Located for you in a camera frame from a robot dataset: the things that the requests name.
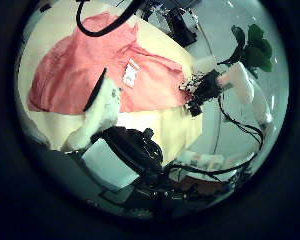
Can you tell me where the orange button shirt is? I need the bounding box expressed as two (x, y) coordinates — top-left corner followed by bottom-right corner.
(26, 11), (194, 116)

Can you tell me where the white orange paper tag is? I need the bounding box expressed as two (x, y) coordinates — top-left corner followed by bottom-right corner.
(122, 58), (141, 89)

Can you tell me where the green leafy plant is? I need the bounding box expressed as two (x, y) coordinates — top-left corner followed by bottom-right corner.
(218, 23), (274, 74)

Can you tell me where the right hand cable bundle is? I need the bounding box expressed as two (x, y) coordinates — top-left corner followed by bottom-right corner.
(218, 94), (265, 151)

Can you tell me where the thick black cable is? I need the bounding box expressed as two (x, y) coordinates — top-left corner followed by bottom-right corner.
(75, 0), (146, 38)

